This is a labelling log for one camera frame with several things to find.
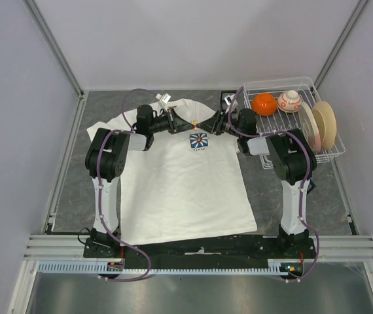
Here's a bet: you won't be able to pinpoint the purple cable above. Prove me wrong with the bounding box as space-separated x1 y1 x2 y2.
94 88 156 283
227 86 321 284

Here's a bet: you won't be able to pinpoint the white bowl orange circles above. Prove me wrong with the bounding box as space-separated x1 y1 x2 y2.
277 90 302 113

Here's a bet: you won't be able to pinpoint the white plate pink rim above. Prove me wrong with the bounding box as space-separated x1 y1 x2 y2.
298 102 321 152

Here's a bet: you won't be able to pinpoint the red orange brooch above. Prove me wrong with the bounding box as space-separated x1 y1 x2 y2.
191 120 198 131

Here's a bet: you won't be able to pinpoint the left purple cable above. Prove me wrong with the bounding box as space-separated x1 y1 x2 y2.
94 88 156 283

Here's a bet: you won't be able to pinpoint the white t-shirt with flower print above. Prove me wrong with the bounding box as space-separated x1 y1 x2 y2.
86 97 258 245

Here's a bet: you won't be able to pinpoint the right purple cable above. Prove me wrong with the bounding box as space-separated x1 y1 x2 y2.
227 86 321 284

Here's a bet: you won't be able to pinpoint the white wire dish rack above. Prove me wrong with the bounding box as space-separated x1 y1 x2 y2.
242 76 346 170

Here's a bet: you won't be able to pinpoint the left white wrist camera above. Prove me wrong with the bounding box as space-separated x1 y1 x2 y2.
155 93 171 111

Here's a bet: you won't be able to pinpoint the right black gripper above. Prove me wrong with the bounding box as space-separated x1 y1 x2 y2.
196 109 243 138

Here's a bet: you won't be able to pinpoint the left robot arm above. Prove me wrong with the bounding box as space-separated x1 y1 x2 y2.
85 105 197 257

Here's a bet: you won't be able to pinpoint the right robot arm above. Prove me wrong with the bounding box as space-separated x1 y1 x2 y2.
196 109 317 258

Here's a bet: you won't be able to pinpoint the light blue cable duct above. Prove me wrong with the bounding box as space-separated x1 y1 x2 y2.
37 260 302 275

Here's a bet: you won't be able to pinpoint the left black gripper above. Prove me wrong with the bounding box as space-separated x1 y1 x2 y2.
149 109 194 135

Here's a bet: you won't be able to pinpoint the beige plate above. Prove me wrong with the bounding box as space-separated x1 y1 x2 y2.
312 101 338 150

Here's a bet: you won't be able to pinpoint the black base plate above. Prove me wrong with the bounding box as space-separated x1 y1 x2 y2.
79 232 319 282

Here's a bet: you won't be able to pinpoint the black square box far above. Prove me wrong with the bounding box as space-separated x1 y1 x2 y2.
220 90 236 110

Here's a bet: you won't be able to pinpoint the aluminium frame rail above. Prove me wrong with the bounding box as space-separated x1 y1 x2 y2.
24 234 373 262

